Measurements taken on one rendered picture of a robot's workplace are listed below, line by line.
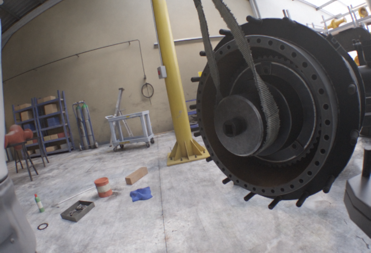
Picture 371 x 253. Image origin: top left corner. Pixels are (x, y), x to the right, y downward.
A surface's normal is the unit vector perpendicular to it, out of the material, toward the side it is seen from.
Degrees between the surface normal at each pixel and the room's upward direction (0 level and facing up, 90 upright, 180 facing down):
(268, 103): 80
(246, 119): 90
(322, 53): 90
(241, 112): 90
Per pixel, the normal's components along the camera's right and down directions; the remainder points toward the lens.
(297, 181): -0.80, 0.19
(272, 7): 0.16, 0.04
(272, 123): 0.58, 0.00
